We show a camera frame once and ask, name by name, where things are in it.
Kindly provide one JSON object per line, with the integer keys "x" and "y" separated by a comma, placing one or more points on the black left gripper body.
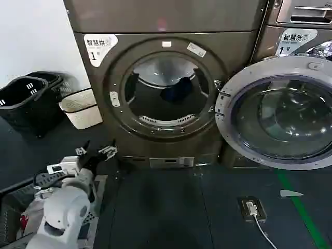
{"x": 89, "y": 163}

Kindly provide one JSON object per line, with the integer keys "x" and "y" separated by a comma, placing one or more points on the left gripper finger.
{"x": 107, "y": 153}
{"x": 82, "y": 153}

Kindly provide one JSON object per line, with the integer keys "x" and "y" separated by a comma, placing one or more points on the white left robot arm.
{"x": 64, "y": 207}

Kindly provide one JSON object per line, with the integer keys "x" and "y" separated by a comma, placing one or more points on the white perforated plastic basket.
{"x": 83, "y": 111}

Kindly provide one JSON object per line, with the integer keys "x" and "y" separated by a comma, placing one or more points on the grey dryer with round opening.
{"x": 109, "y": 109}

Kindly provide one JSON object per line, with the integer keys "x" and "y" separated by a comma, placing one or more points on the large black plastic basket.
{"x": 26, "y": 109}

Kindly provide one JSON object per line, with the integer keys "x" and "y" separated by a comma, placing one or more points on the white and red cloth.
{"x": 32, "y": 210}

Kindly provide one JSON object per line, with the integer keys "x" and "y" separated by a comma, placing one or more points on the black basket with mesh side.
{"x": 64, "y": 80}

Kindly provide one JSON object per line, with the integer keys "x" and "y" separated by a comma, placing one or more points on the black mesh laundry basket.
{"x": 10, "y": 207}

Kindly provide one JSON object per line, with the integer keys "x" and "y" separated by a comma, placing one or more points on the dark blue garment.
{"x": 177, "y": 90}

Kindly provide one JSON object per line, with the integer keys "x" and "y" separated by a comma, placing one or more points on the white dryer number label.
{"x": 97, "y": 49}

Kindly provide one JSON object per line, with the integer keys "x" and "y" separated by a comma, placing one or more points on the small rectangular white sticker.
{"x": 166, "y": 44}

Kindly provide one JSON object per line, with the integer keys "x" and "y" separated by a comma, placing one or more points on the long slanted white sticker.
{"x": 196, "y": 49}

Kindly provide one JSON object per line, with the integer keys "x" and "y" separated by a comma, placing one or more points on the white plug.
{"x": 251, "y": 208}

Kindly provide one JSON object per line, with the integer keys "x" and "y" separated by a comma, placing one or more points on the metal floor socket box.
{"x": 259, "y": 211}

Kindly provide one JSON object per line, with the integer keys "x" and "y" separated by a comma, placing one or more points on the round glass dryer door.
{"x": 280, "y": 114}

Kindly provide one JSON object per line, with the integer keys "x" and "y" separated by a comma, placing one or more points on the pale floor sticker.
{"x": 289, "y": 193}

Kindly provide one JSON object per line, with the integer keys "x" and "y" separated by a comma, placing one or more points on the grey washer with foil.
{"x": 264, "y": 44}

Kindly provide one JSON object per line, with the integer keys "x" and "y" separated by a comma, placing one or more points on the white washer number label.
{"x": 295, "y": 41}

